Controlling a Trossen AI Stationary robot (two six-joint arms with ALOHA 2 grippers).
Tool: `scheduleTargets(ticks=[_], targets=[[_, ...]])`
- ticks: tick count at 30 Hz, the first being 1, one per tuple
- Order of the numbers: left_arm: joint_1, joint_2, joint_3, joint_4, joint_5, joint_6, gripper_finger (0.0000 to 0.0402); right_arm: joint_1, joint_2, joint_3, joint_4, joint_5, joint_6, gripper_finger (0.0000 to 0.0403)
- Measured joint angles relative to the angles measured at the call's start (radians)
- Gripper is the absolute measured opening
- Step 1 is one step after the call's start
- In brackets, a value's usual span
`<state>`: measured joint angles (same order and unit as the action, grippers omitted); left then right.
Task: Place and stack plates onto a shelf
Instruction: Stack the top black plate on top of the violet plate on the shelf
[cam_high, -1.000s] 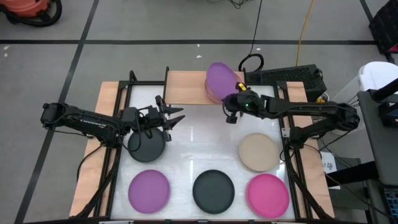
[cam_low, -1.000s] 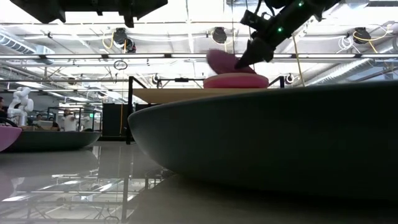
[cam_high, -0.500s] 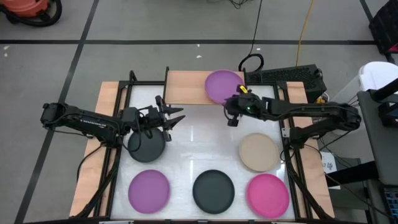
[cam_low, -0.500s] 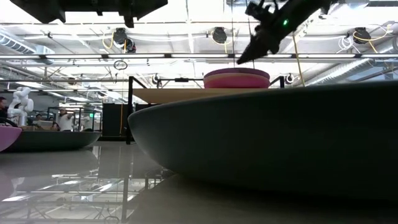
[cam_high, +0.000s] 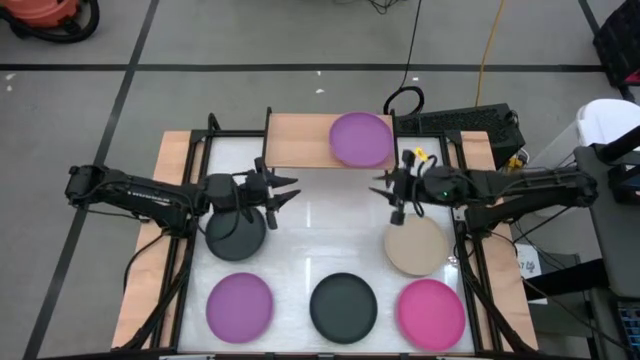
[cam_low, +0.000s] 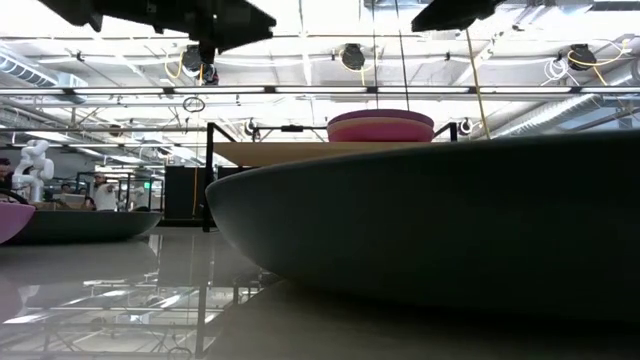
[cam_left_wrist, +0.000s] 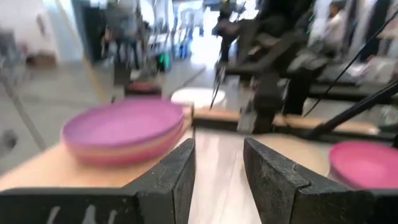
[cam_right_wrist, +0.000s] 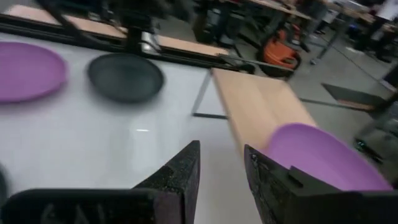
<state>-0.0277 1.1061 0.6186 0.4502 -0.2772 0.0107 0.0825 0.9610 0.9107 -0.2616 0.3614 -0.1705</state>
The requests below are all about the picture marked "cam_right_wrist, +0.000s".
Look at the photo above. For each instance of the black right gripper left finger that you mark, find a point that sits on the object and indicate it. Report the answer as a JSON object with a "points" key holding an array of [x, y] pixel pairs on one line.
{"points": [[174, 193]]}

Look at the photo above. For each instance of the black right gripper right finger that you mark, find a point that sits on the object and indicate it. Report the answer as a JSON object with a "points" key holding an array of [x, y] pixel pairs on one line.
{"points": [[286, 199]]}

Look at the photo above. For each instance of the purple plate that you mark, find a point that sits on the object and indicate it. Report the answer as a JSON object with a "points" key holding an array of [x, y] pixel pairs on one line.
{"points": [[317, 152], [28, 71]]}

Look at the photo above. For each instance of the wooden shelf with black legs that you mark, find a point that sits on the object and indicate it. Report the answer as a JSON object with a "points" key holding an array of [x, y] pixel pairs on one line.
{"points": [[258, 102]]}

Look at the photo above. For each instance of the orange black machine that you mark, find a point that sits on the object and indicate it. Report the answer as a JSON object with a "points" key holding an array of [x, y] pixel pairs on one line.
{"points": [[278, 54]]}

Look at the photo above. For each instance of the long wooden top workbench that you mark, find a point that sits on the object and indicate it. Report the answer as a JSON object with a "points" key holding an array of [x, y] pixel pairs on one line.
{"points": [[351, 11]]}

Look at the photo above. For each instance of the person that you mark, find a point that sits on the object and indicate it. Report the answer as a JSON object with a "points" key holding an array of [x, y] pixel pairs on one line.
{"points": [[388, 9]]}

